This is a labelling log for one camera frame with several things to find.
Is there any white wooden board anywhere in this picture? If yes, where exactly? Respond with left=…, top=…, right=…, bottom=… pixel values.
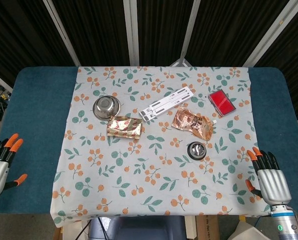
left=184, top=215, right=197, bottom=240

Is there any stainless steel bowl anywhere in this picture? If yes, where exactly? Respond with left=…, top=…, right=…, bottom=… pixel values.
left=92, top=95, right=121, bottom=120

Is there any blue table cover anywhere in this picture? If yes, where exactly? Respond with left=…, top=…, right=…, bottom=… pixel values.
left=0, top=66, right=298, bottom=215

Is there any white folding screen frame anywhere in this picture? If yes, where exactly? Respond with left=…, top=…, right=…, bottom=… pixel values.
left=42, top=0, right=298, bottom=68

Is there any floral tablecloth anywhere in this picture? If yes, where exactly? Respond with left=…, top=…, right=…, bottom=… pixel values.
left=50, top=65, right=272, bottom=228

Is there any white folding laptop stand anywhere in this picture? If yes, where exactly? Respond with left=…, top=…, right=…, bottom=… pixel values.
left=139, top=85, right=196, bottom=123

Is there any cardboard box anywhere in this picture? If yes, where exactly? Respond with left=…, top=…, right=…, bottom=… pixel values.
left=196, top=214, right=221, bottom=240

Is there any gold foil snack packet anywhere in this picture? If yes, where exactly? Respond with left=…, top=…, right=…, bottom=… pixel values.
left=106, top=115, right=143, bottom=140

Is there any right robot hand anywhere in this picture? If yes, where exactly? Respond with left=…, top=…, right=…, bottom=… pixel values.
left=245, top=146, right=292, bottom=206

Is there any red rectangular case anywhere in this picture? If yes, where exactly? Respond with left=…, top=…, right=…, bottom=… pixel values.
left=208, top=89, right=237, bottom=118

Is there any copper spout pouch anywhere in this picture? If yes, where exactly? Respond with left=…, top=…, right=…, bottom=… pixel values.
left=171, top=105, right=217, bottom=140

